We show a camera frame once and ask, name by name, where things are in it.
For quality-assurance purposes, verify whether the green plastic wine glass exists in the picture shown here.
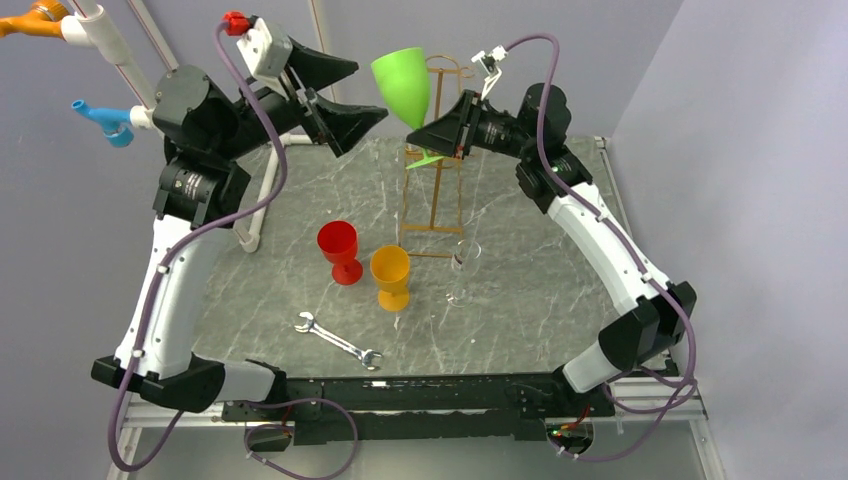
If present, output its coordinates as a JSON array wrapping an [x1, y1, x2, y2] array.
[[370, 47, 431, 130]]

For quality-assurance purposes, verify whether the white PVC pipe frame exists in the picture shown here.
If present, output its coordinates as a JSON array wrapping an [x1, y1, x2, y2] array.
[[59, 1, 326, 253]]

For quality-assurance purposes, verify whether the blue pipe fitting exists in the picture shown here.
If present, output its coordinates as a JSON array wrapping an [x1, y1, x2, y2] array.
[[71, 99, 135, 148]]

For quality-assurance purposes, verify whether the orange plastic wine glass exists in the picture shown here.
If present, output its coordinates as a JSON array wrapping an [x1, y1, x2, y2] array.
[[370, 245, 410, 312]]

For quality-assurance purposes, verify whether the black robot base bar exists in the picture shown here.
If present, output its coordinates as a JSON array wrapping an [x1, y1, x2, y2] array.
[[222, 372, 615, 446]]

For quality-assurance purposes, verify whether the clear wine glass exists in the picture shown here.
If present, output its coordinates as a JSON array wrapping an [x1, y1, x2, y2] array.
[[446, 239, 482, 308]]

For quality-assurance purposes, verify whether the orange pipe fitting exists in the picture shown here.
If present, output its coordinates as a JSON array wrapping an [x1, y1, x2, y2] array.
[[1, 0, 69, 39]]

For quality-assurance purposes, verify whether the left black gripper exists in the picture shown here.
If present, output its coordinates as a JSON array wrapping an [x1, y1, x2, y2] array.
[[212, 36, 387, 163]]

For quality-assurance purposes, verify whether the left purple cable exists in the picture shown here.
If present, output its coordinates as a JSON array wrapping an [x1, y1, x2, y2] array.
[[107, 21, 360, 480]]

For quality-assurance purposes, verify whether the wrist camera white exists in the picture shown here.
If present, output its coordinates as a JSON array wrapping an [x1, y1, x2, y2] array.
[[222, 11, 294, 89], [471, 45, 508, 100]]

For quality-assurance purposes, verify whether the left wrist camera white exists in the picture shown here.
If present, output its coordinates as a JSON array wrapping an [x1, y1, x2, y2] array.
[[222, 11, 294, 89]]

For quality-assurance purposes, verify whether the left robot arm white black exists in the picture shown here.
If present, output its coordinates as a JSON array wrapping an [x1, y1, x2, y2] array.
[[91, 39, 387, 420]]

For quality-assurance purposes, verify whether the gold wire wine glass rack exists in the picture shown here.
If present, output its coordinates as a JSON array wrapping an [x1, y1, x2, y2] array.
[[398, 54, 474, 259]]

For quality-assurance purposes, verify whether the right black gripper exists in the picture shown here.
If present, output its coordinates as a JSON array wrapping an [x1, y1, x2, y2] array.
[[407, 89, 536, 161]]

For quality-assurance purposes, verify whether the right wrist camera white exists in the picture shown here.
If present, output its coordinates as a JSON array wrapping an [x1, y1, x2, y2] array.
[[471, 45, 508, 100]]

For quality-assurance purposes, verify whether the silver open-end wrench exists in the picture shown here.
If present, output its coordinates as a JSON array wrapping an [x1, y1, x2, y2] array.
[[294, 311, 383, 371]]

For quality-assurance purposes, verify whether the red plastic wine glass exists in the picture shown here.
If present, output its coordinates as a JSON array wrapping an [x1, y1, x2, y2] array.
[[316, 220, 363, 286]]

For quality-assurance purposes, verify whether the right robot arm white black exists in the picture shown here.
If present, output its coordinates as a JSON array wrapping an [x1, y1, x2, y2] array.
[[406, 83, 696, 415]]

